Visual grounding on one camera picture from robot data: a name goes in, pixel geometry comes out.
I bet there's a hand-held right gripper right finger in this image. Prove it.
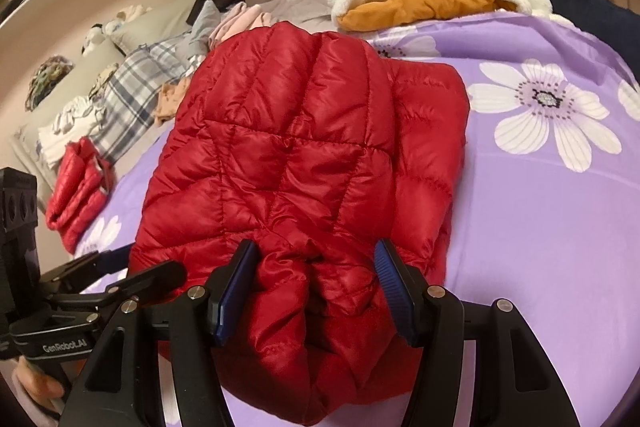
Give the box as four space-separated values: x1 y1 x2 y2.
374 238 586 427

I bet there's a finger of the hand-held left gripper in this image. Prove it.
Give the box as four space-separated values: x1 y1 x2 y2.
37 247 132 301
107 260 188 308

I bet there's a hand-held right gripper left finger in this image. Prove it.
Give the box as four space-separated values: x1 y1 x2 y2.
59 239 259 427

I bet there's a person's left hand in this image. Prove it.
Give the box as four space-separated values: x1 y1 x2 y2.
12 357 67 408

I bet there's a small folded red down jacket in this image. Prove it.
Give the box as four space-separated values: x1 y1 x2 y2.
45 139 113 253

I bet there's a white striped cloth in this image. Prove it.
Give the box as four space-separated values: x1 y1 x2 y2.
37 94 108 168

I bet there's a purple floral bedsheet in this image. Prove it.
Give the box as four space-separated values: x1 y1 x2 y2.
75 12 640 427

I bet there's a tan small cloth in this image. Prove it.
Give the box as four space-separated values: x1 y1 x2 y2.
155 79 193 125

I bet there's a floral patterned cloth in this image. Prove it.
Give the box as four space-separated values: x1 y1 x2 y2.
25 54 73 110

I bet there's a plaid cloth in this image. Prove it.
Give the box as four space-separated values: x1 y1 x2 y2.
87 39 201 162

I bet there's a plush toy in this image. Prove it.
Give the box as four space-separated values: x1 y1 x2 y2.
82 22 126 55

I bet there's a grey-blue garment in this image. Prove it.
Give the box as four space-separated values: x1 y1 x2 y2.
187 2 223 62

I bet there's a pale pillow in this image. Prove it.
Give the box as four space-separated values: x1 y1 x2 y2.
112 2 206 52

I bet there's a pink garment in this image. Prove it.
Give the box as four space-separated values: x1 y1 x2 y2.
207 3 276 50

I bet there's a dark cloth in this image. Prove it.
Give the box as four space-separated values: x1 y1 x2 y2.
187 0 246 25

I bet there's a mustard orange garment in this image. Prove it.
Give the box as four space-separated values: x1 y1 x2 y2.
337 0 518 32

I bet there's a navy blue garment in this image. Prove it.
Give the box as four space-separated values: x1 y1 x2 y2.
540 0 640 82

